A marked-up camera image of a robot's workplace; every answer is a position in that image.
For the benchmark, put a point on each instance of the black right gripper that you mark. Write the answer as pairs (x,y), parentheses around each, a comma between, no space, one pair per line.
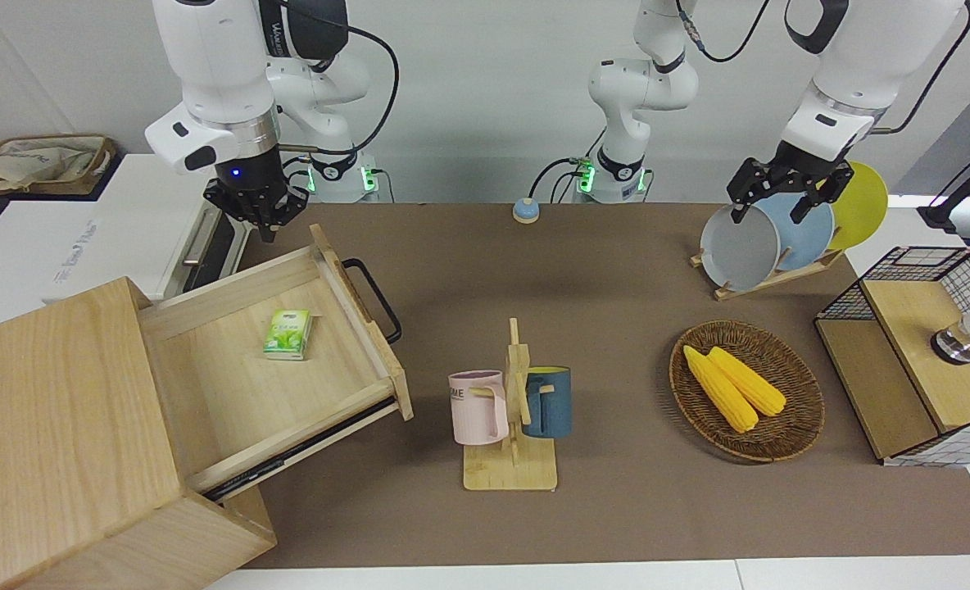
(251,180)

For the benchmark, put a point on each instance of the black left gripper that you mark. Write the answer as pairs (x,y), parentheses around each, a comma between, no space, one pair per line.
(809,168)

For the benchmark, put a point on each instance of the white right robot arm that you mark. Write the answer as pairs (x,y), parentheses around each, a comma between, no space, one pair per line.
(223,57)

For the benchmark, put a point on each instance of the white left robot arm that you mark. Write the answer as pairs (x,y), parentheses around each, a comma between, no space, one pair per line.
(862,49)

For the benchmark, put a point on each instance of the light blue plate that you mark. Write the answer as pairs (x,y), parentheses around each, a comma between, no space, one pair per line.
(804,238)

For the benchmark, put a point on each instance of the yellow plate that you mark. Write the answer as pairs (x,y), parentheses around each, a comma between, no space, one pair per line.
(862,205)

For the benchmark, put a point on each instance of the grey plate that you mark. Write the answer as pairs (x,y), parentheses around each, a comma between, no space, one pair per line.
(739,250)

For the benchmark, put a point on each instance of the wooden plate rack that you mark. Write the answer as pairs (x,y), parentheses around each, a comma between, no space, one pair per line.
(747,288)

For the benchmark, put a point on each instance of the green tissue pack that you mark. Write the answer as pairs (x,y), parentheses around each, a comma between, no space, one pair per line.
(287,334)

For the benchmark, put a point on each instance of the black stand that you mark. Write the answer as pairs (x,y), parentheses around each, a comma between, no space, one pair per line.
(952,201)

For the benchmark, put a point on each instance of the yellow corn cob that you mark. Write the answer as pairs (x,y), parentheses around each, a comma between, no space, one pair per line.
(751,383)
(722,393)

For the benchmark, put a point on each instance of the white toaster oven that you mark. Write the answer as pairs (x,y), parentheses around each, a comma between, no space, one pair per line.
(43,238)

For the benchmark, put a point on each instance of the brown paper bag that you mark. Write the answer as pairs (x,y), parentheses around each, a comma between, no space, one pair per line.
(34,160)

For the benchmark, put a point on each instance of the brown wicker basket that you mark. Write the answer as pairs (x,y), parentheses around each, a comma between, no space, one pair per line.
(788,434)

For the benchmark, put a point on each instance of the blue round bell button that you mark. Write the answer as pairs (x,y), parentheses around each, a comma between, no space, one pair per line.
(526,211)

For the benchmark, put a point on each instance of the pink mug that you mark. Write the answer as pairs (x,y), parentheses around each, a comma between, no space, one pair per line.
(475,410)

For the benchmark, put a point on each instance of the light wooden cabinet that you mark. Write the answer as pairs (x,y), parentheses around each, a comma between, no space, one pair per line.
(59,426)

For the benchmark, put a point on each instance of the blue mug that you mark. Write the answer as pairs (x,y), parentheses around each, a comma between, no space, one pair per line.
(555,406)

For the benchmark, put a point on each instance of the brown table mat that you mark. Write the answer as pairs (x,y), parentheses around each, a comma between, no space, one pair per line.
(616,508)

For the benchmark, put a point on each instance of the wooden mug rack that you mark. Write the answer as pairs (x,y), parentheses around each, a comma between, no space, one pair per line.
(509,471)

